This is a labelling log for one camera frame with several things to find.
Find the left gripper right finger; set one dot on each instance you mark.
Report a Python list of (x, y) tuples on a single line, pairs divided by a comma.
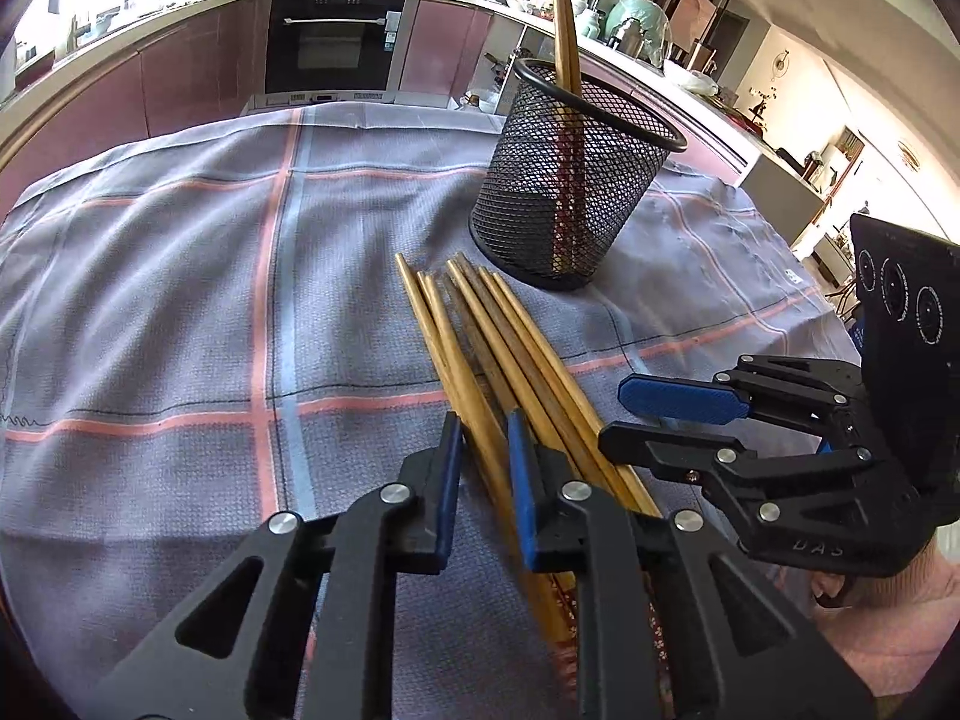
[(673, 620)]

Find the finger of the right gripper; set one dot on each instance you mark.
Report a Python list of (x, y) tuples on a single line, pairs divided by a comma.
[(682, 398), (674, 455)]

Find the wooden chopstick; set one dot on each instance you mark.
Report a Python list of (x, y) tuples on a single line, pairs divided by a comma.
[(564, 81), (494, 385), (576, 155), (536, 377), (570, 389), (487, 440)]

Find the person's right hand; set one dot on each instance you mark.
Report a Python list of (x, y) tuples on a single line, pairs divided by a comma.
[(891, 630)]

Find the plaid grey tablecloth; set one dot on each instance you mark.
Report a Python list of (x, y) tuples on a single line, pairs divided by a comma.
[(204, 328)]

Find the black mesh utensil holder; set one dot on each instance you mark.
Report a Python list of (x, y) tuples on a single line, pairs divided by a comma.
[(626, 144)]

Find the mint green fan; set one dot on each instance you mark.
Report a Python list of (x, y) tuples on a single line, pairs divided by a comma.
[(639, 29)]

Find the pink lower cabinets right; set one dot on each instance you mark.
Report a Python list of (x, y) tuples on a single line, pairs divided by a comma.
[(449, 39)]

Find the pink cabinets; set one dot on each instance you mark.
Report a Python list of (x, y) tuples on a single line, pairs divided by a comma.
[(449, 39), (188, 66)]

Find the pink lower cabinets left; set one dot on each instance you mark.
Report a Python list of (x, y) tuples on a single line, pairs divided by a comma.
[(188, 66)]

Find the built-in black oven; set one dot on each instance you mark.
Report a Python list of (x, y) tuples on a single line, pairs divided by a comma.
[(334, 50)]

